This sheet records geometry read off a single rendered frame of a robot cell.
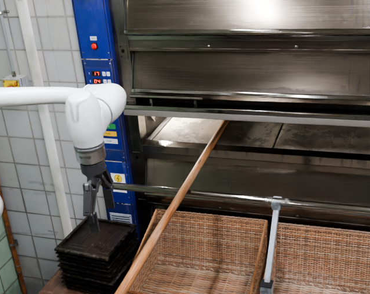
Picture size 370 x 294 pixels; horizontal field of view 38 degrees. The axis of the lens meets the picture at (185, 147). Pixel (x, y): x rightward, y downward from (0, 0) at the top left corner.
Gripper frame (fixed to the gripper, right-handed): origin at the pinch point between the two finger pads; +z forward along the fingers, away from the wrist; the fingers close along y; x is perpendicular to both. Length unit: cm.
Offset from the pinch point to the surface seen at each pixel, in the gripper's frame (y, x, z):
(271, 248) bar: -28, 50, 30
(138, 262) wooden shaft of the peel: 6.5, 12.4, 12.0
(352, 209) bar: -37, 78, 17
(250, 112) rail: -64, 40, -9
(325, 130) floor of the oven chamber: -103, 69, 17
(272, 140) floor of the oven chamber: -91, 46, 16
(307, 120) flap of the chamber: -62, 62, -7
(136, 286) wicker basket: -46, -13, 69
